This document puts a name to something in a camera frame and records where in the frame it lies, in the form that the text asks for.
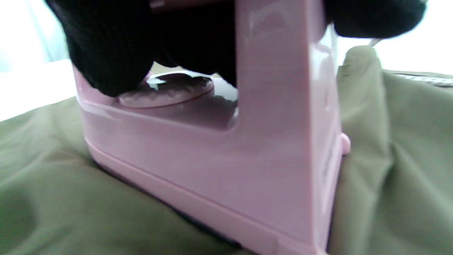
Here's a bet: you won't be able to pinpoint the person's right hand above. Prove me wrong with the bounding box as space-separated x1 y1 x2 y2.
44 0 428 97

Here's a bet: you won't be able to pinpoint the pink electric iron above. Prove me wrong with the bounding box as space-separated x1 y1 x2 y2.
73 0 351 255

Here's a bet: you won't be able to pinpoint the brown shorts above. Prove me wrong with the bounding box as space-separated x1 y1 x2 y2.
0 45 453 255

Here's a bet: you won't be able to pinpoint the pink white braided cord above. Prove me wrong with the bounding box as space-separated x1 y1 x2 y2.
393 73 453 88

